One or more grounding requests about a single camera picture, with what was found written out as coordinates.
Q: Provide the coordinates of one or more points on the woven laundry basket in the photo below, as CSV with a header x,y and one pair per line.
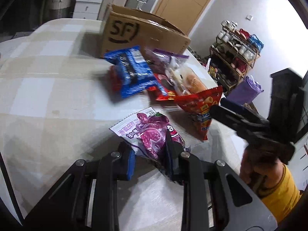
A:
x,y
61,4

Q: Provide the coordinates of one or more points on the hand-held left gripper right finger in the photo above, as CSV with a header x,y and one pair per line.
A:
x,y
170,164

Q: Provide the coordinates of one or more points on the wooden door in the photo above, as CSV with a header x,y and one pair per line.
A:
x,y
182,2

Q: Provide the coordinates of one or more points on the blue cookie packet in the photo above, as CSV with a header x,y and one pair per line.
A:
x,y
134,77

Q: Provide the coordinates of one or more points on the purple fruit snack packet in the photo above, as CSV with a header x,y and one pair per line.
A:
x,y
149,134

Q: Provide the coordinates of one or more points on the person's right forearm yellow sleeve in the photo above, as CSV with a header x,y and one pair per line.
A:
x,y
284,197

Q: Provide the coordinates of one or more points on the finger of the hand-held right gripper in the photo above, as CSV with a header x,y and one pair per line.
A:
x,y
223,115
231,104

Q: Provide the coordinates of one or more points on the red chips packet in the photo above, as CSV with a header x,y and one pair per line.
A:
x,y
197,105

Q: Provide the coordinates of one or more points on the person's right hand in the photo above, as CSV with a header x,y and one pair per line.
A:
x,y
272,170

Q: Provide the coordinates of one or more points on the white desk with drawers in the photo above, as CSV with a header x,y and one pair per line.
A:
x,y
87,2

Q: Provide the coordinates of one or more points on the cardboard box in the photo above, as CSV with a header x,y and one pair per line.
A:
x,y
125,31

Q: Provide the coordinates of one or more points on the purple-edged candy packet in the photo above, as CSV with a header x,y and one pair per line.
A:
x,y
158,59

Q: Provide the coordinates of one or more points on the red cookie packet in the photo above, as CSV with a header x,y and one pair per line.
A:
x,y
163,93

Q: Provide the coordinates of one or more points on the purple gift bag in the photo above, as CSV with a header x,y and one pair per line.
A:
x,y
245,90

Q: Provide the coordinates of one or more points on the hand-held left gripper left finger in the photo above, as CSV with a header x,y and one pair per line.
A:
x,y
131,164

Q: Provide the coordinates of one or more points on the clear bread packet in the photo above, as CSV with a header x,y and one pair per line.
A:
x,y
192,80

